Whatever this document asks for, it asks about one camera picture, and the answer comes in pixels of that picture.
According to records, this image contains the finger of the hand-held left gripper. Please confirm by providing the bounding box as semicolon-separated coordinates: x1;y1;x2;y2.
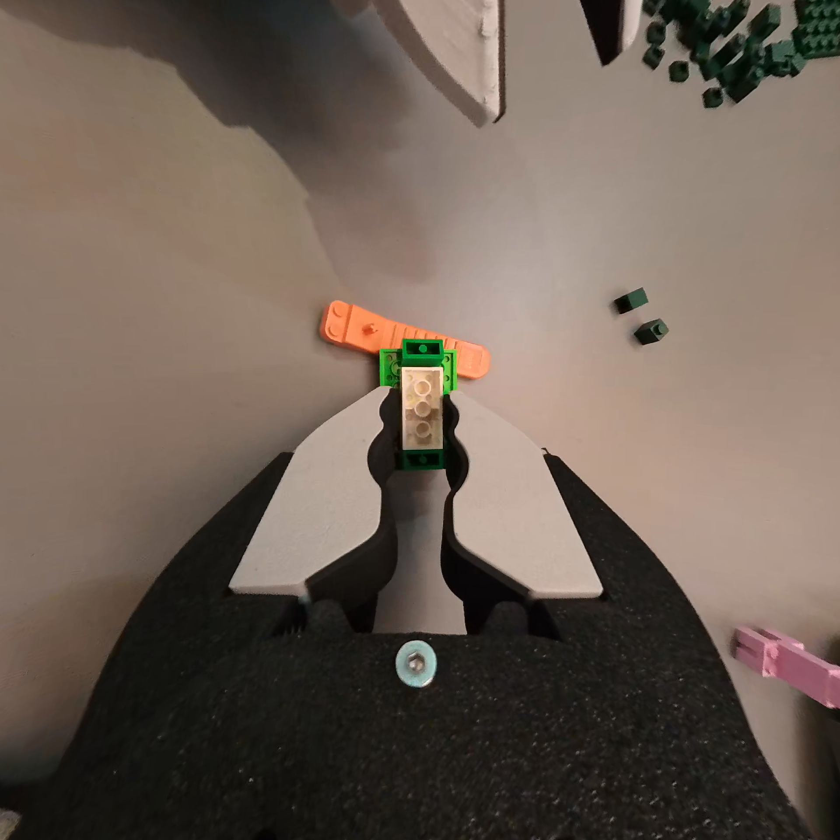
371;0;507;127
581;0;644;67

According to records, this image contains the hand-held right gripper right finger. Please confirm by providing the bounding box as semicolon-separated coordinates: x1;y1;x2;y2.
442;390;605;635

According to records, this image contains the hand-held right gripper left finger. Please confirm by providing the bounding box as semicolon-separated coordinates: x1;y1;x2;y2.
227;386;399;632

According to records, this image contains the green and white lego assembly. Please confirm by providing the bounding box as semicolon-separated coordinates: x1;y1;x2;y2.
378;339;459;472

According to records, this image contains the pile of dark green bricks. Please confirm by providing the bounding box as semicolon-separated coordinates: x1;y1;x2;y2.
641;0;840;110

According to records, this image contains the orange brick separator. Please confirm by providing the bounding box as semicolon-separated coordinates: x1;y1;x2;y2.
319;299;492;382

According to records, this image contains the pink plastic piece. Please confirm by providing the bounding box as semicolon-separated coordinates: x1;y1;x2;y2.
733;625;840;709

